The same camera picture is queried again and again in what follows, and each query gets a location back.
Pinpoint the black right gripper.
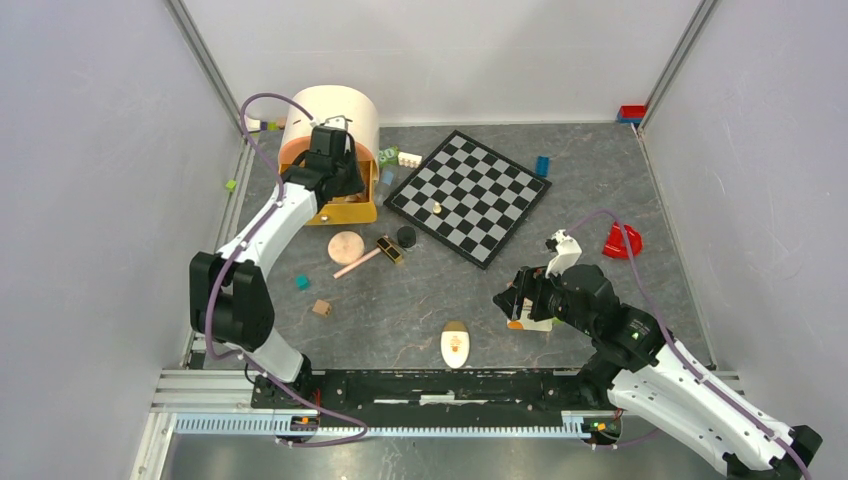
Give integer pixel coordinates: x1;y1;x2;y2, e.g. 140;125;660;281
491;260;596;336

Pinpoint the yellow drawer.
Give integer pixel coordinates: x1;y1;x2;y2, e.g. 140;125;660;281
307;160;379;226

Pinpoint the white orange sachet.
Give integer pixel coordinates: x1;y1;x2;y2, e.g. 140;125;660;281
507;299;553;332

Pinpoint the round pink compact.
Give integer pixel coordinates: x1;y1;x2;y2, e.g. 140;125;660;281
327;231;365;266

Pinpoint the pink lip pencil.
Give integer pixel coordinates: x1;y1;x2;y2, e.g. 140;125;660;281
333;248;382;279

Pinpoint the black round cap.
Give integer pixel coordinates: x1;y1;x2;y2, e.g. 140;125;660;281
396;226;417;249

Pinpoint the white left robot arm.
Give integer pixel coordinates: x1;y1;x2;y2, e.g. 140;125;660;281
189;126;365;408

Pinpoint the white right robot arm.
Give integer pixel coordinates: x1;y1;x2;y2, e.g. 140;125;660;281
493;264;823;479

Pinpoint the red letter D toy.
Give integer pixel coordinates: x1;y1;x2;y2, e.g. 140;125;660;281
602;222;643;259

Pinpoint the green toy block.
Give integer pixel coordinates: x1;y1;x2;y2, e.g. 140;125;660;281
377;146;399;168

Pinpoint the white round drawer organizer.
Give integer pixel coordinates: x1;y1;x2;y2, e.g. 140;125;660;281
280;85;379;158

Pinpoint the white lego brick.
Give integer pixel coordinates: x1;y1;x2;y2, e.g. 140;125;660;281
397;152;423;169

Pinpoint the small teal cube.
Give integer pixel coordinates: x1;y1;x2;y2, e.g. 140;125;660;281
295;275;310;291

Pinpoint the blue lego brick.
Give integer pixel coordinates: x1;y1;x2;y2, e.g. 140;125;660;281
535;156;550;178

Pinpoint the small wooden cube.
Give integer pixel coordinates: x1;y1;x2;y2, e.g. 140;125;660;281
312;299;333;317

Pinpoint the black grey chessboard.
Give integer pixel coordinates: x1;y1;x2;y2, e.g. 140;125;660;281
384;130;551;270

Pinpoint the red blue bricks corner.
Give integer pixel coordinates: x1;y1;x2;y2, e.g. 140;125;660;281
616;105;647;125

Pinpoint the black mounting rail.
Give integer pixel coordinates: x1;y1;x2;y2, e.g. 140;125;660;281
251;368;624;432

